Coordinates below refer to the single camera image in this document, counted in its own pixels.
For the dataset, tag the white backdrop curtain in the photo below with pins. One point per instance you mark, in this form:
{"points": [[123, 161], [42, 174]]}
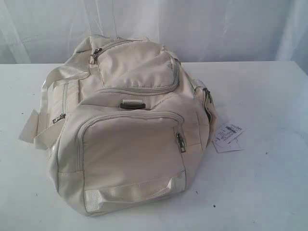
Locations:
{"points": [[47, 31]]}

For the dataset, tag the white paper hang tag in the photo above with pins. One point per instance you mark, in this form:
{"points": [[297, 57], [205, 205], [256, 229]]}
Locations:
{"points": [[226, 137]]}

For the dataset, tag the cream fabric duffel bag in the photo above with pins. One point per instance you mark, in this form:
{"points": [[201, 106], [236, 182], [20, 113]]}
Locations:
{"points": [[123, 125]]}

